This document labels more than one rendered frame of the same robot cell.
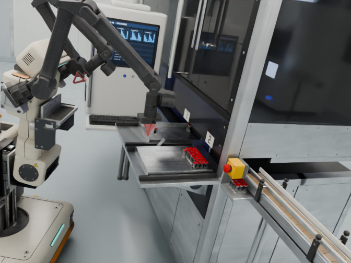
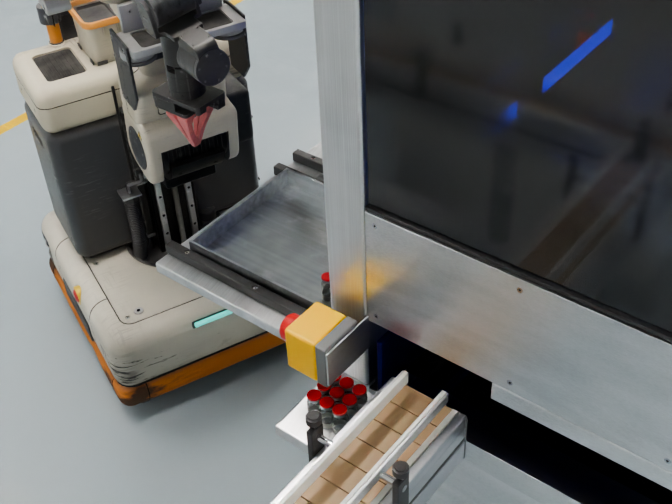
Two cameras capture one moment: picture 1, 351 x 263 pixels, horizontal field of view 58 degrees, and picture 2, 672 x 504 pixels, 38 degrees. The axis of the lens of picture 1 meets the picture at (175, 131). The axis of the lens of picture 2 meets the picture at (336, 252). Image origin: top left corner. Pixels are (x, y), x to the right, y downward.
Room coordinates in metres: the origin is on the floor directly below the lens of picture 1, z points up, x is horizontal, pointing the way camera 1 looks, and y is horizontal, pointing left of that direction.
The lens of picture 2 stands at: (0.93, -1.16, 1.93)
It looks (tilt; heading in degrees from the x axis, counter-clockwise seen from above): 40 degrees down; 63
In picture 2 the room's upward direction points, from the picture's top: 3 degrees counter-clockwise
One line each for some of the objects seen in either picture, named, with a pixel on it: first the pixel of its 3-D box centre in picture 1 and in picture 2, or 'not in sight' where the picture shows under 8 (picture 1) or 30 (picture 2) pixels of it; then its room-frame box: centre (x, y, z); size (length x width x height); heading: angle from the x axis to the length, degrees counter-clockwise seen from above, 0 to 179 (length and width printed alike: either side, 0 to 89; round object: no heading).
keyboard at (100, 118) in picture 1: (118, 120); not in sight; (2.06, 0.41, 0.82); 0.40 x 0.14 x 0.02; 110
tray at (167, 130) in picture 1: (170, 132); not in sight; (1.82, 0.03, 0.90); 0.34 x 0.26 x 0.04; 113
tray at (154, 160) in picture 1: (172, 160); (315, 245); (1.47, -0.01, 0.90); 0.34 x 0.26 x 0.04; 114
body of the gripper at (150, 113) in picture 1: (150, 111); (186, 80); (1.33, 0.13, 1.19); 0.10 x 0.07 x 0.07; 114
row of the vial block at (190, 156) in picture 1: (191, 158); not in sight; (1.51, -0.11, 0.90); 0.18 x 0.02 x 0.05; 24
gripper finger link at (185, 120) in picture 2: (145, 126); (187, 118); (1.32, 0.14, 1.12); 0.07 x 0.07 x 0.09; 24
